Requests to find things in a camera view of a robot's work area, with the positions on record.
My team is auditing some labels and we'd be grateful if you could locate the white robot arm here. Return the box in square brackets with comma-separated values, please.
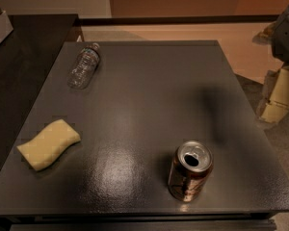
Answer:
[256, 5, 289, 127]

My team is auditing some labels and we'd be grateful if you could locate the brown soda can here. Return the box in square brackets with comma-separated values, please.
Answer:
[168, 141, 213, 202]

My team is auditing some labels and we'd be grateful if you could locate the clear plastic water bottle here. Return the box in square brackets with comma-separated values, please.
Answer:
[67, 42, 100, 90]

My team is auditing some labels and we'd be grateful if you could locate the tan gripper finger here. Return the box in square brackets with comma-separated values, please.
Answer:
[256, 64, 289, 126]
[252, 22, 276, 44]

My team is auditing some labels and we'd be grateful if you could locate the yellow sponge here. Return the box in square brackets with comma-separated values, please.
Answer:
[17, 119, 81, 171]

